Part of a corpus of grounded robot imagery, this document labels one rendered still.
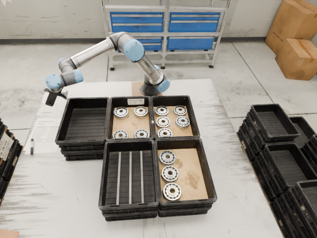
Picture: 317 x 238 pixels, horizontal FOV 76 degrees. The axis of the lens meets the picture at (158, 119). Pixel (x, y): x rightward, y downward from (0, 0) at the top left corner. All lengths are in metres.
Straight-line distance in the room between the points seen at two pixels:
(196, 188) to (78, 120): 0.94
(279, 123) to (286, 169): 0.46
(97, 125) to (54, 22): 2.96
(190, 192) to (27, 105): 2.51
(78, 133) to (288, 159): 1.83
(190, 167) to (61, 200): 0.80
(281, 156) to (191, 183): 1.18
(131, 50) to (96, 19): 2.81
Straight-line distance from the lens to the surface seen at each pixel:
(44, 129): 1.79
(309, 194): 2.00
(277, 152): 2.24
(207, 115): 1.79
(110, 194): 1.23
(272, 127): 2.26
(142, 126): 1.46
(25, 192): 1.55
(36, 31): 4.40
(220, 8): 3.26
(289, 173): 2.16
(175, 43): 3.30
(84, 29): 4.16
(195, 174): 1.29
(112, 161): 1.32
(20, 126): 2.95
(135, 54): 1.29
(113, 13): 3.07
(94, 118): 1.56
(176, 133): 1.44
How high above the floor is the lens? 1.96
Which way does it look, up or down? 48 degrees down
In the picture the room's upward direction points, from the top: 4 degrees clockwise
